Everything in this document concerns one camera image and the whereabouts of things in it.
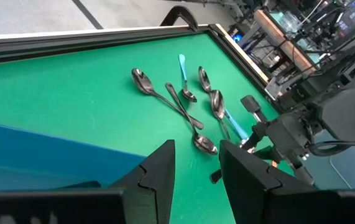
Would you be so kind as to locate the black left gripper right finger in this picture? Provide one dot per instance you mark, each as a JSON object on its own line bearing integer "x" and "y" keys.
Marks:
{"x": 273, "y": 205}

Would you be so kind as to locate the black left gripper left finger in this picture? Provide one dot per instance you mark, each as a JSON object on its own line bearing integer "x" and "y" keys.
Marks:
{"x": 102, "y": 208}

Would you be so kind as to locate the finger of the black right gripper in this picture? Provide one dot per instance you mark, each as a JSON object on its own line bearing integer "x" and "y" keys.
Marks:
{"x": 216, "y": 177}
{"x": 251, "y": 104}

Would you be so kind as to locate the dark metal spoon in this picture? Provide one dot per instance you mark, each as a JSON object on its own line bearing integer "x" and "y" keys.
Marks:
{"x": 217, "y": 104}
{"x": 142, "y": 81}
{"x": 205, "y": 144}

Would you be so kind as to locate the grey-blue plastic bin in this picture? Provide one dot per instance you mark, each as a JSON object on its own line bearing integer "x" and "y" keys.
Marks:
{"x": 351, "y": 168}

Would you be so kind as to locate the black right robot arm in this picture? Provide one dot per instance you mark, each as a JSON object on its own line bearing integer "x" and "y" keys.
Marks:
{"x": 348, "y": 112}

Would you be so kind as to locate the wooden workbench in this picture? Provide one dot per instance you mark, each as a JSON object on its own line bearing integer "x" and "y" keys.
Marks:
{"x": 281, "y": 43}

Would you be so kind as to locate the dark blue plastic bin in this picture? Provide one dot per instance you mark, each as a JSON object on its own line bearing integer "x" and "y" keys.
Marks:
{"x": 40, "y": 161}

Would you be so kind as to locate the black table clamp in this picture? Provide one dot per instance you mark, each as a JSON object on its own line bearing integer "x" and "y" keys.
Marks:
{"x": 180, "y": 12}

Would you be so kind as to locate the silver angle bracket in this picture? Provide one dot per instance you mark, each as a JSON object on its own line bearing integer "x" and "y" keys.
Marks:
{"x": 272, "y": 90}

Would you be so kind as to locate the black table frame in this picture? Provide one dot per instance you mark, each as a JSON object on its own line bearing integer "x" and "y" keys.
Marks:
{"x": 71, "y": 43}

